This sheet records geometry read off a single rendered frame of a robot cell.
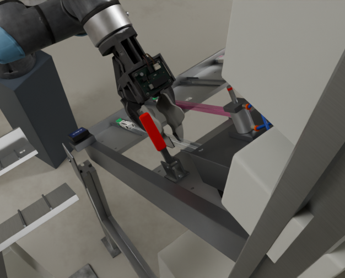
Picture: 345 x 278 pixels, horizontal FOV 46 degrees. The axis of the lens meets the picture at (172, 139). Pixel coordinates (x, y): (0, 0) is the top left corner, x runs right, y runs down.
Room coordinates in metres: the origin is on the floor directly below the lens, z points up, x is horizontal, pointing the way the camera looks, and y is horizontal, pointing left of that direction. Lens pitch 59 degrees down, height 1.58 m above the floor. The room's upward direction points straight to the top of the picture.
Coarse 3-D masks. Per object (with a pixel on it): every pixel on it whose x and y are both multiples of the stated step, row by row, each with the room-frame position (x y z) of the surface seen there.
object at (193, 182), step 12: (252, 108) 0.42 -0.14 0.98; (228, 120) 0.40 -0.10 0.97; (216, 132) 0.37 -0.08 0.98; (180, 156) 0.33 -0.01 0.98; (156, 168) 0.31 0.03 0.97; (192, 168) 0.28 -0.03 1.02; (180, 180) 0.26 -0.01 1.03; (192, 180) 0.25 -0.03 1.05; (192, 192) 0.23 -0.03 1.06; (204, 192) 0.22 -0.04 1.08; (216, 192) 0.22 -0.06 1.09; (216, 204) 0.19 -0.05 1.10
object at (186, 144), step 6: (120, 120) 0.55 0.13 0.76; (132, 126) 0.49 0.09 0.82; (138, 126) 0.48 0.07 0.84; (138, 132) 0.47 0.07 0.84; (144, 132) 0.45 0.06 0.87; (174, 138) 0.38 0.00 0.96; (180, 138) 0.37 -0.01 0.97; (174, 144) 0.37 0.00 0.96; (180, 144) 0.35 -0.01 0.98; (186, 144) 0.35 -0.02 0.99; (192, 144) 0.34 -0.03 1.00; (198, 144) 0.33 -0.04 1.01; (192, 150) 0.33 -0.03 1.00
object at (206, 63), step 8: (224, 48) 0.81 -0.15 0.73; (216, 56) 0.78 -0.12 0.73; (200, 64) 0.75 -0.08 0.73; (208, 64) 0.76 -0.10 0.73; (184, 72) 0.72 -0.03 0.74; (192, 72) 0.73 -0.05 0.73; (176, 80) 0.70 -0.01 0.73; (184, 80) 0.70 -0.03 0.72; (144, 104) 0.62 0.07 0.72; (120, 112) 0.59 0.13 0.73; (104, 120) 0.56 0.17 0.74; (112, 120) 0.57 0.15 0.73; (96, 128) 0.54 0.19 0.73; (104, 128) 0.55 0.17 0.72
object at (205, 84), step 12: (204, 72) 0.72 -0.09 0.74; (216, 72) 0.69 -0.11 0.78; (180, 84) 0.69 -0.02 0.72; (192, 84) 0.66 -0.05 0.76; (204, 84) 0.62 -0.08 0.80; (216, 84) 0.59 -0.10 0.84; (228, 84) 0.59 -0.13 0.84; (180, 96) 0.60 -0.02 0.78; (192, 96) 0.58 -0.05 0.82; (204, 96) 0.55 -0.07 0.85; (156, 108) 0.58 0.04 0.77; (108, 132) 0.52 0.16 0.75; (120, 132) 0.50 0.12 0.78; (132, 132) 0.48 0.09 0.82; (108, 144) 0.46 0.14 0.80; (120, 144) 0.44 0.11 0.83; (132, 144) 0.43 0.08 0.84
